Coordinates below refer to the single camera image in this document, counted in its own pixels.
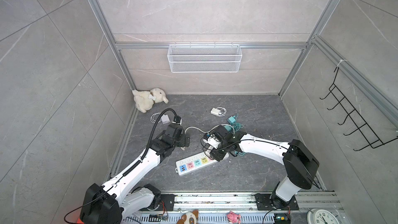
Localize white black-cabled plug adapter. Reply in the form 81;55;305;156
205;135;221;150

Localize white power strip cord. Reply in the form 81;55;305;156
184;124;218;135

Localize teal charger adapter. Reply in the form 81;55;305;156
227;116;237;125

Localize white charger with cable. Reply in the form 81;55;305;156
150;112;171;124
210;107;227;117

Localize white power strip colourful sockets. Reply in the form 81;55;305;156
175;152;218;176

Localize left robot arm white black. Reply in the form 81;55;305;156
64;108;189;224

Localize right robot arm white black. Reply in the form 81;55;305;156
201;125;319;209

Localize white plush lamb toy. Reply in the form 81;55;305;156
132;88;169;113

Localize pink plush toy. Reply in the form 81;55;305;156
227;211;241;224

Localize brown white plush dog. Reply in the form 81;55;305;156
177;209;199;224

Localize white alarm clock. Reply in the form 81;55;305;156
307;208;340;224

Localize teal tangled cable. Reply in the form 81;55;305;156
223;121;248;157

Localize white charger with coiled cable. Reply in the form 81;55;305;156
150;112;171;124

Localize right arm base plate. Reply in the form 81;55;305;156
254;192;300;212

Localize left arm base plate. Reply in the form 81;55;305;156
155;194;176;212

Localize white wire mesh basket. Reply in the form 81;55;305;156
167;44;243;73

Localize black wire hook rack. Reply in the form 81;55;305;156
319;67;398;152

